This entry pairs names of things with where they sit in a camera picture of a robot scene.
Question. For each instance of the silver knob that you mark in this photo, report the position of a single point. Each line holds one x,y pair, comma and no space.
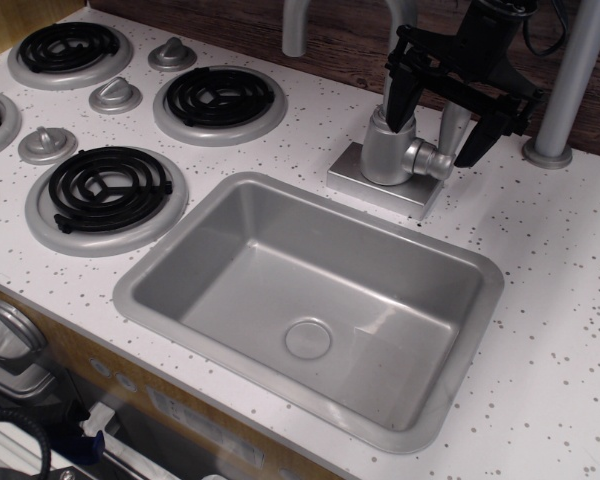
172,56
115,97
47,145

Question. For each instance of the silver oven dial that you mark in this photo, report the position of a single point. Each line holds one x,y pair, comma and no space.
21,341

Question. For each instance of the back right stove burner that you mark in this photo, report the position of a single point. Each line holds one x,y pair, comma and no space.
219,106

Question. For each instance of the front right stove burner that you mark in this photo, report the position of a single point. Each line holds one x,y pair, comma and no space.
106,201

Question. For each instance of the silver faucet lever handle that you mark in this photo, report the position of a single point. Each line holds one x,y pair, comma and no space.
423,158

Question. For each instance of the silver knob top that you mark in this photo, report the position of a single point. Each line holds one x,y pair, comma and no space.
172,56

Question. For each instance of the grey oven door handle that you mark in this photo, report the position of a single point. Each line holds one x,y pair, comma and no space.
32,385

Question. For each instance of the grey plastic sink basin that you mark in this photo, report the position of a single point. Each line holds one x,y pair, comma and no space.
367,325

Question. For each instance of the silver gooseneck faucet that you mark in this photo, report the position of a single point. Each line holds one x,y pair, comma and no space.
381,171

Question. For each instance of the back left stove burner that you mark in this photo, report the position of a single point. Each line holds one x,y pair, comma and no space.
67,56

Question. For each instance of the silver knob middle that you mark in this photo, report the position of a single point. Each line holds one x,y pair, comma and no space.
115,97

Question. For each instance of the silver knob lower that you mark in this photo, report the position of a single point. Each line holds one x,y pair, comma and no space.
47,145

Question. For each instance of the grey support pole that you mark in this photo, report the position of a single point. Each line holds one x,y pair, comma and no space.
549,149

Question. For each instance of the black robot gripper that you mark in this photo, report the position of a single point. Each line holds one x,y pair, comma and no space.
469,68

